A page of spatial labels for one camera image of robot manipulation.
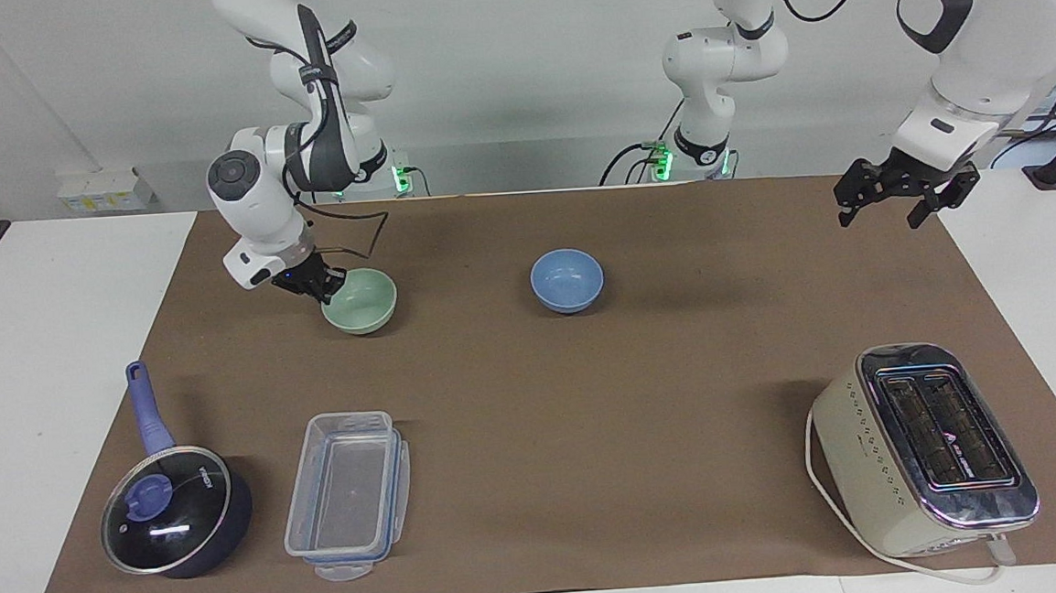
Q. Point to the blue bowl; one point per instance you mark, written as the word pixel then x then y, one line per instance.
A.
pixel 567 280

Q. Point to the green bowl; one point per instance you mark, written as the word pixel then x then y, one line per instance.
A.
pixel 365 299

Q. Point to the cream toaster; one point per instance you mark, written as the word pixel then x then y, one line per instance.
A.
pixel 878 468

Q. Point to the glass lid with blue knob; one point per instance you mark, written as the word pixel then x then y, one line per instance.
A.
pixel 167 509

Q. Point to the clear plastic food container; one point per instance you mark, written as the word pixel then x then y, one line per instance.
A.
pixel 349 495

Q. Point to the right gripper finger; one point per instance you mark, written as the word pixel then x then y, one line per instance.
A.
pixel 321 294
pixel 336 277

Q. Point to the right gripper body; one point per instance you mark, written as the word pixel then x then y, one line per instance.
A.
pixel 296 276

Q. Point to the dark blue saucepan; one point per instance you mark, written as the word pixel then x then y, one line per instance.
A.
pixel 228 516

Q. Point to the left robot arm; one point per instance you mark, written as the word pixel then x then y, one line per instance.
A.
pixel 979 21

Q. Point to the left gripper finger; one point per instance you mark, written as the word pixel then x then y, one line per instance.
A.
pixel 860 184
pixel 948 193

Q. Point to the white wall socket box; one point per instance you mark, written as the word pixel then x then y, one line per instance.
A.
pixel 104 190

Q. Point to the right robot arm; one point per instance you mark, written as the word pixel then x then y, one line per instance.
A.
pixel 253 217

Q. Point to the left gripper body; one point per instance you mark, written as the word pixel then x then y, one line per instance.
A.
pixel 917 174

